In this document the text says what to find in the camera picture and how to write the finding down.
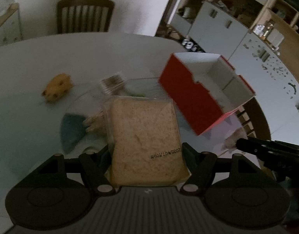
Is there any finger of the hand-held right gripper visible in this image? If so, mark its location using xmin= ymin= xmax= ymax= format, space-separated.
xmin=236 ymin=137 xmax=299 ymax=176

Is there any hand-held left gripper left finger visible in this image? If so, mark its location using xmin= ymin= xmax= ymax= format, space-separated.
xmin=34 ymin=145 xmax=118 ymax=195

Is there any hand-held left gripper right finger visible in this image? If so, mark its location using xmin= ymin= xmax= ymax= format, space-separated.
xmin=179 ymin=142 xmax=263 ymax=195

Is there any sliced bread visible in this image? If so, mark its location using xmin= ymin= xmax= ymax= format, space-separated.
xmin=103 ymin=96 xmax=192 ymax=187

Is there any red cardboard box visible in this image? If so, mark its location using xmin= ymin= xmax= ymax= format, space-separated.
xmin=158 ymin=52 xmax=256 ymax=136

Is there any yellow plush toy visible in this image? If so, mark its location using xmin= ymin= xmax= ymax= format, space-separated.
xmin=41 ymin=73 xmax=74 ymax=103

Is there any brown wooden chair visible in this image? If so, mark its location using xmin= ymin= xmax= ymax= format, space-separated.
xmin=56 ymin=0 xmax=115 ymax=34
xmin=237 ymin=97 xmax=272 ymax=142

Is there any beige wooden clip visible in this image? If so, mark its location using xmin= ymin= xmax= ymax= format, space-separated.
xmin=83 ymin=111 xmax=108 ymax=135

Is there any dark teal cloth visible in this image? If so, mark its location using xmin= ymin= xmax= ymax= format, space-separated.
xmin=60 ymin=113 xmax=88 ymax=152

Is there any clear box of cotton swabs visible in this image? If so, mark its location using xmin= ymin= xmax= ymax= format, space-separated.
xmin=99 ymin=72 xmax=127 ymax=95

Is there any black and white patterned object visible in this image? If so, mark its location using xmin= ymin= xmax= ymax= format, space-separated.
xmin=182 ymin=38 xmax=205 ymax=53

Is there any white cabinet with wooden shelves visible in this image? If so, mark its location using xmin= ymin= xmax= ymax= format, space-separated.
xmin=155 ymin=0 xmax=299 ymax=138

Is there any small white wooden-top cabinet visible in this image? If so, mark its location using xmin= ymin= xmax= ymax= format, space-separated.
xmin=0 ymin=2 xmax=24 ymax=48

